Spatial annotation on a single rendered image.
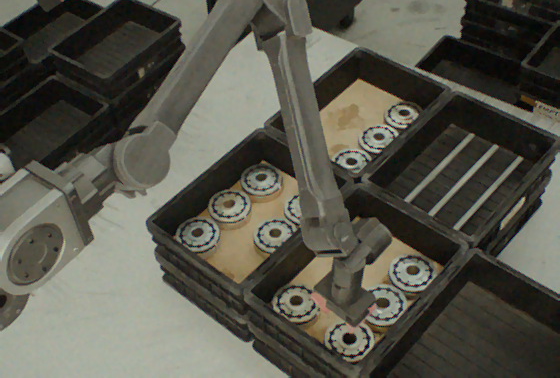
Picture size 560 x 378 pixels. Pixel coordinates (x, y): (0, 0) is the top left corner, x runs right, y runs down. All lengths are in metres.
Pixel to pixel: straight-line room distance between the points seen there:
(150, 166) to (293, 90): 0.32
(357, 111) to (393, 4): 1.89
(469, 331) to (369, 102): 0.74
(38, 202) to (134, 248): 0.99
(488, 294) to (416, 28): 2.23
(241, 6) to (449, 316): 0.80
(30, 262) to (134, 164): 0.19
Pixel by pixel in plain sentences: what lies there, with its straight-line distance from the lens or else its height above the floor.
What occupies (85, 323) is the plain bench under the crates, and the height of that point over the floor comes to 0.70.
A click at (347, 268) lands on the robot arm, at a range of 1.33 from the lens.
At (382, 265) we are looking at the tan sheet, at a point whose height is 0.83.
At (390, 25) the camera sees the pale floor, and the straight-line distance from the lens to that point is 3.79.
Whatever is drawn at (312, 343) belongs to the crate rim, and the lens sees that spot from 1.51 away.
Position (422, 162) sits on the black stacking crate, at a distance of 1.96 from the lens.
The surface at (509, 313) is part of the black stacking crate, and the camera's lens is 1.71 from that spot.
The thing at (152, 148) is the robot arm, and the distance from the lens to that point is 1.10.
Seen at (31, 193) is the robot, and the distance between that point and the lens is 1.04.
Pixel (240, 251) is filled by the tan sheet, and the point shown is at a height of 0.83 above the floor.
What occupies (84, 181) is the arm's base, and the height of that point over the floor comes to 1.48.
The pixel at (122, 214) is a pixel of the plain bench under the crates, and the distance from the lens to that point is 2.07.
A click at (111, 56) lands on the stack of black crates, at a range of 2.94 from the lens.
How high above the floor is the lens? 2.22
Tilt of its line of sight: 50 degrees down
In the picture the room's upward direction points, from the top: 6 degrees counter-clockwise
